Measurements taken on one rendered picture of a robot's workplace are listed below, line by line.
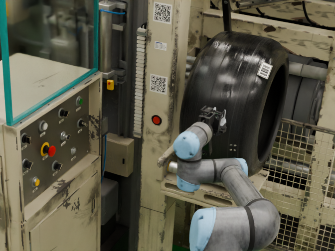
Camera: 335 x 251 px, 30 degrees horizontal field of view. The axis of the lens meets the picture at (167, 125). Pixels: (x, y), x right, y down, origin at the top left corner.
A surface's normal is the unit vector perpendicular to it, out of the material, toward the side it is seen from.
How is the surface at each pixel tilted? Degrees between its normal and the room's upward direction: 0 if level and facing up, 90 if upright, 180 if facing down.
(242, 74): 43
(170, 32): 90
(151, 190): 90
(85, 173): 90
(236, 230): 54
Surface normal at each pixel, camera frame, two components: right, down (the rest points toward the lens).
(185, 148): -0.40, 0.30
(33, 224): 0.91, 0.23
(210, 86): -0.31, -0.18
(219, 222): 0.14, -0.47
